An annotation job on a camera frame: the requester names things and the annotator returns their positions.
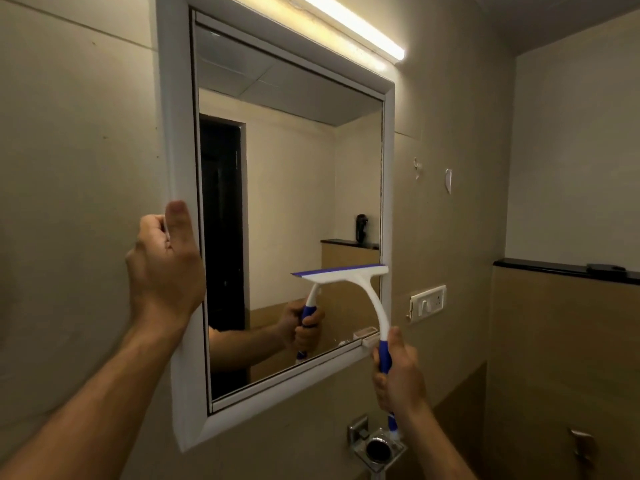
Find person's right hand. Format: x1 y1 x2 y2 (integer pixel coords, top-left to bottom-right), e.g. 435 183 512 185
372 326 429 421

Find person's left hand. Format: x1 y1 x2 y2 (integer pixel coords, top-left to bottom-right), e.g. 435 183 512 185
124 200 207 336

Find white and blue squeegee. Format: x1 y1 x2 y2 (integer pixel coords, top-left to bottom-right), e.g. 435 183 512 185
291 264 405 441

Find white framed wall mirror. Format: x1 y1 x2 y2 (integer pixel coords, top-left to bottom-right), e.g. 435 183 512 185
154 0 396 453

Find person's right forearm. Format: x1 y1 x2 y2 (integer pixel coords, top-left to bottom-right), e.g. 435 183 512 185
399 401 482 480

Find person's left forearm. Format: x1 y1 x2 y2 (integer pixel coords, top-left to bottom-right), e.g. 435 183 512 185
0 317 197 480

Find black stone ledge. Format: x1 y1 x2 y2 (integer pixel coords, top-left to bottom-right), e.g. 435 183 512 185
493 258 640 287

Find lit white tube light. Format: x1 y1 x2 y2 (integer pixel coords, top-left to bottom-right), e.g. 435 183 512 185
294 0 406 63

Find white wall switch socket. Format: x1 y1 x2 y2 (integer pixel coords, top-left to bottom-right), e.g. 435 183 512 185
407 285 447 325

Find chrome wall holder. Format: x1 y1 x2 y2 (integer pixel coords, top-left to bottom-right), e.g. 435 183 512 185
347 415 407 478

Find chrome wall fixture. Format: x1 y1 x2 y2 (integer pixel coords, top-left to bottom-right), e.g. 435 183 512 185
567 427 599 468

